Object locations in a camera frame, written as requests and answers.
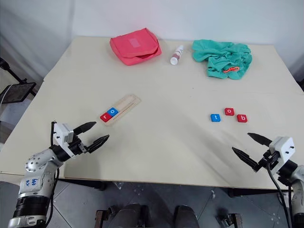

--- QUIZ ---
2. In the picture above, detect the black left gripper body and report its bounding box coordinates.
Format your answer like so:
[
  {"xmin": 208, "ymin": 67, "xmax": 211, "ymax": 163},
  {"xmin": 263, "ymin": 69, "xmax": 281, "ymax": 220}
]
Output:
[{"xmin": 67, "ymin": 134, "xmax": 89, "ymax": 155}]

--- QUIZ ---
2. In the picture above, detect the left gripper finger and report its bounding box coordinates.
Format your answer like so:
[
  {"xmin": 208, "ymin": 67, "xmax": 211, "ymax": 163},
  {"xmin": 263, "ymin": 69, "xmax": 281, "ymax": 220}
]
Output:
[
  {"xmin": 73, "ymin": 121, "xmax": 97, "ymax": 138},
  {"xmin": 86, "ymin": 134, "xmax": 111, "ymax": 153}
]

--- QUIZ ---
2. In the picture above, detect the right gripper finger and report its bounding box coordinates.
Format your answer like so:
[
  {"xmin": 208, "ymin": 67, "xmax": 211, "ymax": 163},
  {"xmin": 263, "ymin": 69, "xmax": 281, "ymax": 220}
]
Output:
[
  {"xmin": 247, "ymin": 132, "xmax": 272, "ymax": 146},
  {"xmin": 231, "ymin": 146, "xmax": 259, "ymax": 172}
]

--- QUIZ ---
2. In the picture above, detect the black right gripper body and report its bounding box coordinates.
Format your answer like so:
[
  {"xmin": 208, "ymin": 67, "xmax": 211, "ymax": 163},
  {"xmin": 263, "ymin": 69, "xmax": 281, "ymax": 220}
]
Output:
[{"xmin": 257, "ymin": 151, "xmax": 280, "ymax": 172}]

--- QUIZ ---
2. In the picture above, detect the wooden letter tray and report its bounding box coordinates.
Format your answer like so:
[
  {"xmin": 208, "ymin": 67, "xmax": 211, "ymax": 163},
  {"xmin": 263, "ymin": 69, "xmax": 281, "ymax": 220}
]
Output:
[{"xmin": 98, "ymin": 94, "xmax": 142, "ymax": 127}]

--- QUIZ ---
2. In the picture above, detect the black tablet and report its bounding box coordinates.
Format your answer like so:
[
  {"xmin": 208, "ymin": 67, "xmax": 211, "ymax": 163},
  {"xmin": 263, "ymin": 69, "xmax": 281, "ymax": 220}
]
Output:
[{"xmin": 1, "ymin": 82, "xmax": 37, "ymax": 105}]

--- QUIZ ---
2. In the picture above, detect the dark rounded shape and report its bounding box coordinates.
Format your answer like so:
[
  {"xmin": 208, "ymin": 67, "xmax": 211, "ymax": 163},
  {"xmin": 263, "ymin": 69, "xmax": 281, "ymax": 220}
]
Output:
[
  {"xmin": 174, "ymin": 205, "xmax": 199, "ymax": 228},
  {"xmin": 117, "ymin": 203, "xmax": 150, "ymax": 228}
]

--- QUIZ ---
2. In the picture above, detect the black tablet stand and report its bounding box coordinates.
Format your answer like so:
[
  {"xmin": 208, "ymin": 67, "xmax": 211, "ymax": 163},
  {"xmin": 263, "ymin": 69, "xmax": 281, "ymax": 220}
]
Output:
[{"xmin": 0, "ymin": 57, "xmax": 36, "ymax": 97}]

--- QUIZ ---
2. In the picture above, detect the red fabric pouch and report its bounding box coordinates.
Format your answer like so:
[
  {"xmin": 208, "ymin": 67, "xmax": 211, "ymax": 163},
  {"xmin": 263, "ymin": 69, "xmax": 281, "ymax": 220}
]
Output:
[{"xmin": 109, "ymin": 28, "xmax": 163, "ymax": 67}]

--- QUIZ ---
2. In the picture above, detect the crumpled green cloth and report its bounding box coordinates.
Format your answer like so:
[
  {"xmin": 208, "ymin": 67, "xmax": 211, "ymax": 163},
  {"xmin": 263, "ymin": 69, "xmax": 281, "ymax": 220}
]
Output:
[{"xmin": 191, "ymin": 39, "xmax": 253, "ymax": 81}]

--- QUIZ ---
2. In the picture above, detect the small white bottle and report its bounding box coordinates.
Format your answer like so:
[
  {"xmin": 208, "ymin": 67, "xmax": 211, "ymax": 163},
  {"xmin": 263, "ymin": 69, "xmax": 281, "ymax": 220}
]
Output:
[{"xmin": 170, "ymin": 45, "xmax": 184, "ymax": 66}]

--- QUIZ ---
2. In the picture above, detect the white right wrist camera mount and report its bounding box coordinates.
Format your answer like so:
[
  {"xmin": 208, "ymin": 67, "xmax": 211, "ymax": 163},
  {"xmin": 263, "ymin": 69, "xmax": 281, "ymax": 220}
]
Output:
[{"xmin": 269, "ymin": 136, "xmax": 295, "ymax": 175}]

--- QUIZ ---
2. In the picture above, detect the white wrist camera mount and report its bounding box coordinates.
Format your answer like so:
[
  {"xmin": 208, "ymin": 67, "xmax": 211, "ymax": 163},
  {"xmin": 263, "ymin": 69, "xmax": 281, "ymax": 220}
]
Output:
[
  {"xmin": 269, "ymin": 136, "xmax": 295, "ymax": 175},
  {"xmin": 52, "ymin": 122, "xmax": 75, "ymax": 146}
]

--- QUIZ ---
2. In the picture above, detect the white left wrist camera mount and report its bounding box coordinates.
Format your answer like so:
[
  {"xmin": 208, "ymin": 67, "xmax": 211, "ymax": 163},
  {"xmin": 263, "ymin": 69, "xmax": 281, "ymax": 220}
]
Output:
[{"xmin": 52, "ymin": 122, "xmax": 75, "ymax": 146}]

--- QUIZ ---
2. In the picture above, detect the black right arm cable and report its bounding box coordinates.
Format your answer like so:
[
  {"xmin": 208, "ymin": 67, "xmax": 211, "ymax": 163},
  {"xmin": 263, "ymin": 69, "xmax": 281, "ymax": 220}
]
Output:
[{"xmin": 266, "ymin": 153, "xmax": 295, "ymax": 228}]

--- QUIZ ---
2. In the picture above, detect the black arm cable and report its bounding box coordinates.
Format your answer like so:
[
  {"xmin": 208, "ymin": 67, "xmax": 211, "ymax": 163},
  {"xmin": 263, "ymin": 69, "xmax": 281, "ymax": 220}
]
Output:
[
  {"xmin": 46, "ymin": 121, "xmax": 60, "ymax": 228},
  {"xmin": 266, "ymin": 153, "xmax": 295, "ymax": 228}
]

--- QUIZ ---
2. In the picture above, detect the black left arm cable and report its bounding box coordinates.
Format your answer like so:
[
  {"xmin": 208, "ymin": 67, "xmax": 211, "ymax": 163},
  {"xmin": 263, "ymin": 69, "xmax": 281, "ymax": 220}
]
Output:
[{"xmin": 46, "ymin": 121, "xmax": 60, "ymax": 228}]

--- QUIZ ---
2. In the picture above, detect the rusty metal bracket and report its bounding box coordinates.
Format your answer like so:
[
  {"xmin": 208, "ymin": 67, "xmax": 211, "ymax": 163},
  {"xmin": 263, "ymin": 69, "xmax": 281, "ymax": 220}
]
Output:
[
  {"xmin": 95, "ymin": 208, "xmax": 106, "ymax": 228},
  {"xmin": 217, "ymin": 212, "xmax": 243, "ymax": 228}
]

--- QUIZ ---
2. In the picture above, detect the orange cord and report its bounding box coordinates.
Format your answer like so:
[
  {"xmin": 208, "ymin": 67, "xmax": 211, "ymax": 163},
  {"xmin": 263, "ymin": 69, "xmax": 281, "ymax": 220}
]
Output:
[{"xmin": 222, "ymin": 66, "xmax": 240, "ymax": 74}]

